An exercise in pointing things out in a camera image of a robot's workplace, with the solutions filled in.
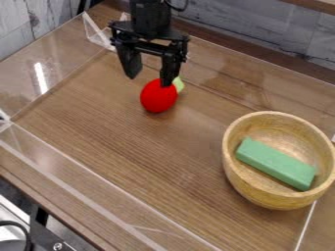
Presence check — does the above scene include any red toy fruit green stem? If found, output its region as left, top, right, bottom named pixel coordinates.
left=140, top=76, right=184, bottom=113

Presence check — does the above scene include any clear acrylic tray wall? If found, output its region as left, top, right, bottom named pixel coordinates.
left=0, top=111, right=221, bottom=251

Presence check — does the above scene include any clear acrylic corner bracket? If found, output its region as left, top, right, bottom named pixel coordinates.
left=83, top=12, right=115, bottom=52

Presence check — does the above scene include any green rectangular block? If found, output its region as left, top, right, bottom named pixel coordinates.
left=235, top=137, right=316, bottom=191

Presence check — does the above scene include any black cable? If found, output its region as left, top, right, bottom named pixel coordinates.
left=0, top=220, right=33, bottom=251

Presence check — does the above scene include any wooden bowl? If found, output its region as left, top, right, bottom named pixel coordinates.
left=221, top=111, right=335, bottom=211

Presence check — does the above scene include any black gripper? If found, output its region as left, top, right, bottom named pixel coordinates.
left=108, top=21, right=189, bottom=87

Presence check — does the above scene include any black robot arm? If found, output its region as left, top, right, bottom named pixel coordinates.
left=108, top=0, right=189, bottom=87

